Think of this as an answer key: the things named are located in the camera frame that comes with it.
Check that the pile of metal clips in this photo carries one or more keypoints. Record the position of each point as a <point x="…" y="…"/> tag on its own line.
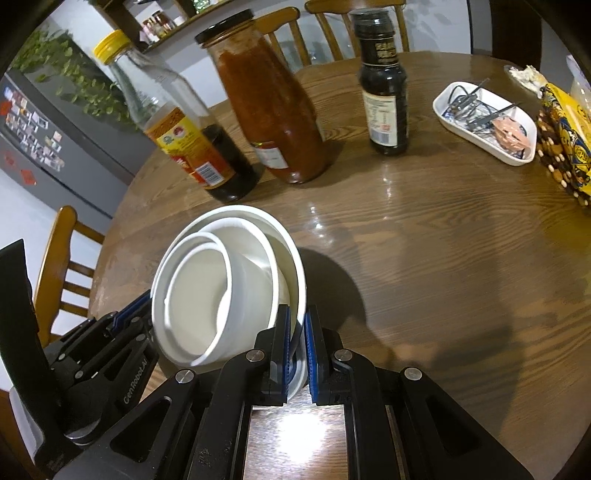
<point x="471" y="110"/>

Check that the red sauce glass bottle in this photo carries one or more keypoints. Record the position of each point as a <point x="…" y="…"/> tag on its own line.
<point x="277" y="115"/>

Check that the white ramekin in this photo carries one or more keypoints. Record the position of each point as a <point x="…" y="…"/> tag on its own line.
<point x="198" y="300"/>

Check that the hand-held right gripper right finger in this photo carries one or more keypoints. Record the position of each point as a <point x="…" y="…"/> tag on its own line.
<point x="313" y="360"/>

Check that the dark wooden door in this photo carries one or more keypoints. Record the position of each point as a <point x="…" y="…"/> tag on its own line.
<point x="515" y="27"/>

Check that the group of refrigerator magnets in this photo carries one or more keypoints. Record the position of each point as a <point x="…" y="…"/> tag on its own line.
<point x="32" y="124"/>

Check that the large white bowl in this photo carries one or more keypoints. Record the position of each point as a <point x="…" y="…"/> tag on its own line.
<point x="291" y="258"/>

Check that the white rectangular dish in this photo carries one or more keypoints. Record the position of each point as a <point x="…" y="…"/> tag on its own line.
<point x="480" y="138"/>

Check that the white flour bag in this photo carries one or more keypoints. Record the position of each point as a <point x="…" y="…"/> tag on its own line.
<point x="581" y="83"/>

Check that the grey refrigerator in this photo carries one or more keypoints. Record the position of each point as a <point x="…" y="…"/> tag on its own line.
<point x="55" y="152"/>

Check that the yellow snack bag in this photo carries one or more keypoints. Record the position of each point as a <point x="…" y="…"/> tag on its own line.
<point x="572" y="134"/>

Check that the yellow cap vinegar bottle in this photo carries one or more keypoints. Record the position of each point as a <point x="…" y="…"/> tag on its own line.
<point x="203" y="157"/>

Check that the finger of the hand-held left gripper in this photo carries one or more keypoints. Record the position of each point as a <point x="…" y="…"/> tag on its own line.
<point x="134" y="309"/>
<point x="134" y="337"/>

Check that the medium white bowl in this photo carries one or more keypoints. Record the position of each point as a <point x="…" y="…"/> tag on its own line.
<point x="249" y="244"/>

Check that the wooden wall shelf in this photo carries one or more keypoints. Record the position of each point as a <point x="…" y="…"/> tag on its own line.
<point x="152" y="41"/>

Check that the beaded wooden trivet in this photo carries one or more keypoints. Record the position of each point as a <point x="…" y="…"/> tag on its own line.
<point x="554" y="152"/>

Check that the wooden chair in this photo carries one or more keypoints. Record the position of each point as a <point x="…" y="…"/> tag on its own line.
<point x="60" y="258"/>
<point x="332" y="9"/>
<point x="281" y="23"/>

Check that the pink packet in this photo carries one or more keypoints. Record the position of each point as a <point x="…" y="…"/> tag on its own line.
<point x="508" y="134"/>

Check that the trailing green vine plant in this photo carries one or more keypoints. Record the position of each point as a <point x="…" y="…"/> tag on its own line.
<point x="83" y="83"/>

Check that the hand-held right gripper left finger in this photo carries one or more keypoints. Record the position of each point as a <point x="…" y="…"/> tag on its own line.
<point x="286" y="350"/>

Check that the white crumpled tissue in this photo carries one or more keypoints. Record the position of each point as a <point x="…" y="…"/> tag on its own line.
<point x="524" y="76"/>

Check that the dark soy sauce bottle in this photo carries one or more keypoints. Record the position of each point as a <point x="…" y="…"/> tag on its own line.
<point x="383" y="92"/>

